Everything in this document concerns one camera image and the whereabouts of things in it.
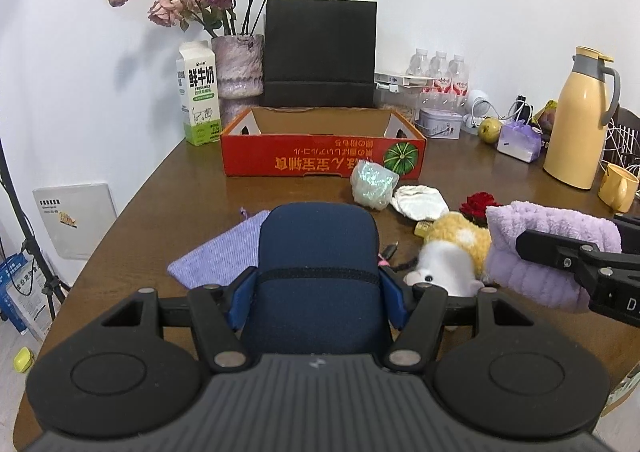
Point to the navy blue pouch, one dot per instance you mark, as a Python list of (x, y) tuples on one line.
[(317, 289)]

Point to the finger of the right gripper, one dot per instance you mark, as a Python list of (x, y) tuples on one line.
[(560, 252)]

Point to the yellow mug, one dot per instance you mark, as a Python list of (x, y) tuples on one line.
[(617, 188)]

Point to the purple textured vase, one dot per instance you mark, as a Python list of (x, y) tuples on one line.
[(240, 76)]

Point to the iridescent wrapped bundle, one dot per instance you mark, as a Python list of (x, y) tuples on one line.
[(373, 185)]

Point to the green apple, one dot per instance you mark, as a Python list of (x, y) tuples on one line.
[(489, 130)]

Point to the white flat box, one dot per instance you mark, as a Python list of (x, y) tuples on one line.
[(388, 80)]

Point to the white green milk carton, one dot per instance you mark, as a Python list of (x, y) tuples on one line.
[(198, 91)]

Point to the small yellow green object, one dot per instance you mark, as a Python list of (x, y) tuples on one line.
[(23, 360)]

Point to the red cardboard pumpkin box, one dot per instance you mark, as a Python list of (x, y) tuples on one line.
[(300, 142)]

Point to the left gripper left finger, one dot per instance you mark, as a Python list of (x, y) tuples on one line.
[(217, 313)]

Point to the red fabric rose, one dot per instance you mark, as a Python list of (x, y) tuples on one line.
[(475, 206)]

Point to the small yellow block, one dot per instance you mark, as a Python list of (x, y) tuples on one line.
[(422, 227)]

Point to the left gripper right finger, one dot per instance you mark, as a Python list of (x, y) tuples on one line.
[(417, 312)]

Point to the water bottle left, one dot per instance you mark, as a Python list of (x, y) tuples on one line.
[(419, 64)]

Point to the water bottle right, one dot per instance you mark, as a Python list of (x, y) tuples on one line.
[(459, 80)]

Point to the purple tissue pack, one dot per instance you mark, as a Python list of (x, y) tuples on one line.
[(521, 141)]

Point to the black paper shopping bag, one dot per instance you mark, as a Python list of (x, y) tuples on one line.
[(319, 53)]

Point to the white tin box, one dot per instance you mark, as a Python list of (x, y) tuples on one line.
[(439, 124)]

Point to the lavender fluffy towel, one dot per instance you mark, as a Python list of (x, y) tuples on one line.
[(546, 286)]

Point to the white panel on wall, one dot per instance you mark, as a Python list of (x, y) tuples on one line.
[(76, 217)]

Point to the yellow thermos jug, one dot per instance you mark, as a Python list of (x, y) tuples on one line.
[(587, 103)]

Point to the blue paper bag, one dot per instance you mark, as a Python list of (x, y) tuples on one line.
[(22, 299)]

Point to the white round camera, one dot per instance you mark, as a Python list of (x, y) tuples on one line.
[(475, 109)]

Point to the snack packet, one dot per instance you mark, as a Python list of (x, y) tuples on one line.
[(544, 119)]

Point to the yellow white plush toy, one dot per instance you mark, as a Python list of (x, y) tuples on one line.
[(453, 256)]

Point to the lavender woven drawstring bag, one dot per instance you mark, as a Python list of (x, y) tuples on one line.
[(220, 260)]

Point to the clear seed container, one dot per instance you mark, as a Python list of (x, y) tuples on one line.
[(405, 100)]

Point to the water bottle middle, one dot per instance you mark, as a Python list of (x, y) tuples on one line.
[(437, 73)]

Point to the black tripod stand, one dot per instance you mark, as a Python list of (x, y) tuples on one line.
[(53, 286)]

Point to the water bottle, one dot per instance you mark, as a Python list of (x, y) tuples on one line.
[(419, 64), (437, 73), (459, 80)]

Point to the white crumpled cloth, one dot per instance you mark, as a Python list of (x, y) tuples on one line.
[(419, 203)]

